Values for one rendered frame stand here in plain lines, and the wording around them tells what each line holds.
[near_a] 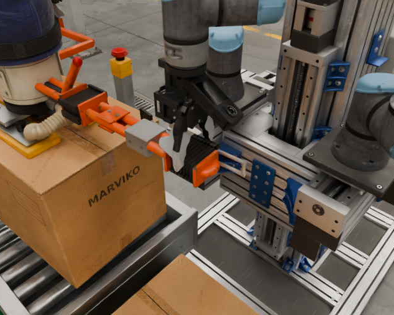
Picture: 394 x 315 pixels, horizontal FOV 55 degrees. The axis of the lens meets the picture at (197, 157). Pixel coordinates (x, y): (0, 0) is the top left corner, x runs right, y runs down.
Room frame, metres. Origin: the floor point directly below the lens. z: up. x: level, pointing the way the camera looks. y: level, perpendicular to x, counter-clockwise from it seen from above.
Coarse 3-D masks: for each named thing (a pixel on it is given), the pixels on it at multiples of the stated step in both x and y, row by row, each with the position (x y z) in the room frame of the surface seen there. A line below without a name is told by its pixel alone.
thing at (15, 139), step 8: (0, 104) 0.98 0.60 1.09; (24, 120) 0.90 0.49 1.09; (32, 120) 0.91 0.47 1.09; (0, 128) 0.86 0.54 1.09; (8, 128) 0.86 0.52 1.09; (16, 128) 0.84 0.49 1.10; (0, 136) 0.83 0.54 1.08; (8, 136) 0.83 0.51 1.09; (16, 136) 0.82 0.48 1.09; (56, 136) 0.82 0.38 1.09; (16, 144) 0.79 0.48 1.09; (24, 144) 0.78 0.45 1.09; (32, 144) 0.79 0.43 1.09; (40, 144) 0.79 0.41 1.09; (48, 144) 0.80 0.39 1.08; (24, 152) 0.76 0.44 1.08; (32, 152) 0.76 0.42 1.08; (40, 152) 0.77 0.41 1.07
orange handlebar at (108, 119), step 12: (72, 36) 1.25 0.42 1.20; (84, 36) 1.22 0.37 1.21; (72, 48) 1.13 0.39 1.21; (84, 48) 1.16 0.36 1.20; (36, 84) 0.90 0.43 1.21; (60, 84) 0.89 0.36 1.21; (108, 108) 0.77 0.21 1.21; (120, 108) 0.76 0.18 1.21; (96, 120) 0.73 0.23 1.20; (108, 120) 0.71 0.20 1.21; (120, 120) 0.74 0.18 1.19; (132, 120) 0.72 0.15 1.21; (120, 132) 0.68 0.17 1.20; (156, 144) 0.63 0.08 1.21; (204, 168) 0.55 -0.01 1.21; (216, 168) 0.56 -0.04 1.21
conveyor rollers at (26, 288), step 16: (0, 224) 0.99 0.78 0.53; (0, 240) 0.91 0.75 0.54; (0, 256) 0.83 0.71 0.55; (16, 256) 0.85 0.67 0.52; (32, 256) 0.83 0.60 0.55; (128, 256) 0.83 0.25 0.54; (16, 272) 0.77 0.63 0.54; (48, 272) 0.76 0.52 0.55; (16, 288) 0.70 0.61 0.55; (32, 288) 0.71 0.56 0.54; (64, 288) 0.70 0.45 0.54; (32, 304) 0.64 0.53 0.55; (48, 304) 0.65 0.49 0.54
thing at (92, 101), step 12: (84, 84) 0.86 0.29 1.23; (60, 96) 0.80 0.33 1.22; (72, 96) 0.82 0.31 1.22; (84, 96) 0.82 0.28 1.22; (96, 96) 0.80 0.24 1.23; (72, 108) 0.76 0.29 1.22; (84, 108) 0.76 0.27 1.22; (96, 108) 0.79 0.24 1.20; (72, 120) 0.77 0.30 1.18; (84, 120) 0.76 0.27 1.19
